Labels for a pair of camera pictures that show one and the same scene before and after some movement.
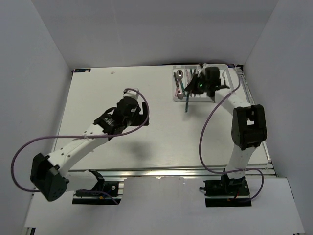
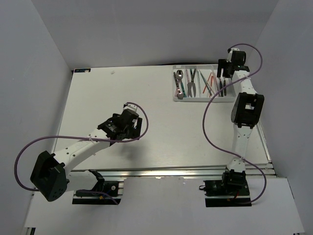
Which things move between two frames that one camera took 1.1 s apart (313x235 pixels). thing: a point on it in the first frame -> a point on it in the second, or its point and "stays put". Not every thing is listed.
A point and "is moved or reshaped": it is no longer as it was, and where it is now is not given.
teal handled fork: [188, 95] is moved or reshaped
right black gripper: [192, 86] -> [222, 63]
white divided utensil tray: [182, 74] stays put
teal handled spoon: [179, 74] stays put
